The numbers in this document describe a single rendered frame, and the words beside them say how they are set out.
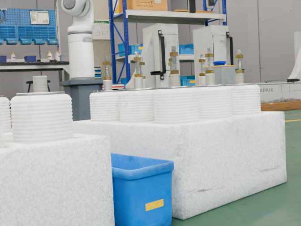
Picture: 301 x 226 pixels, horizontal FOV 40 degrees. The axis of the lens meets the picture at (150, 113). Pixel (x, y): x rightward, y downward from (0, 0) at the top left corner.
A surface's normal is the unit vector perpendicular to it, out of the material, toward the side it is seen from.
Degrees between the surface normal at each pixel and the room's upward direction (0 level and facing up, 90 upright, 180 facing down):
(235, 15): 90
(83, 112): 90
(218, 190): 90
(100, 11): 90
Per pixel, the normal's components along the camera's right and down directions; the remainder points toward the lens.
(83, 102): 0.45, 0.03
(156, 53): -0.89, 0.07
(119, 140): -0.73, 0.07
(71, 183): 0.68, 0.00
